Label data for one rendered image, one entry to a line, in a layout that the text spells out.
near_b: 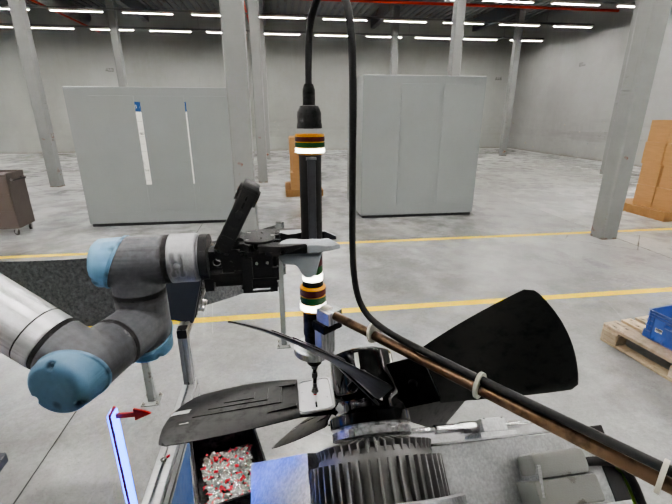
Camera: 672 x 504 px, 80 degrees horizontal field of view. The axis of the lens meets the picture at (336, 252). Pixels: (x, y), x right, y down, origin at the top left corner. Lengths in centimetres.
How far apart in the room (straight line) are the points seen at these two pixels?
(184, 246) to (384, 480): 45
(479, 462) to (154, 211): 655
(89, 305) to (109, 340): 201
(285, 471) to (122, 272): 47
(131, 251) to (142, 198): 636
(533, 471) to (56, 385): 67
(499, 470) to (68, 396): 64
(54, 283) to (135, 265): 199
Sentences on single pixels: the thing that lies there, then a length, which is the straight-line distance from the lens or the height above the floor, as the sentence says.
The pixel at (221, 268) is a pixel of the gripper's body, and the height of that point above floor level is 145.
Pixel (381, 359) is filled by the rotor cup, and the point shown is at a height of 125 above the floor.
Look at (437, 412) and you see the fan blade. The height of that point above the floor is 103.
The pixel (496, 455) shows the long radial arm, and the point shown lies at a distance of 81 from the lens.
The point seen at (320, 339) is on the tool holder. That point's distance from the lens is 67.
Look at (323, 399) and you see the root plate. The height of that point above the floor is 119.
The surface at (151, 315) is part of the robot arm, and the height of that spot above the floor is 139.
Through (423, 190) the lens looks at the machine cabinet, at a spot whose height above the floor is 46.
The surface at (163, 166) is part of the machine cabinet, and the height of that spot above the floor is 92.
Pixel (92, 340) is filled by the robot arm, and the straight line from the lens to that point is 60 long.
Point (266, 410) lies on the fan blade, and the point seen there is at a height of 119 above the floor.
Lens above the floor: 167
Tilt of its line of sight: 19 degrees down
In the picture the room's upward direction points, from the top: straight up
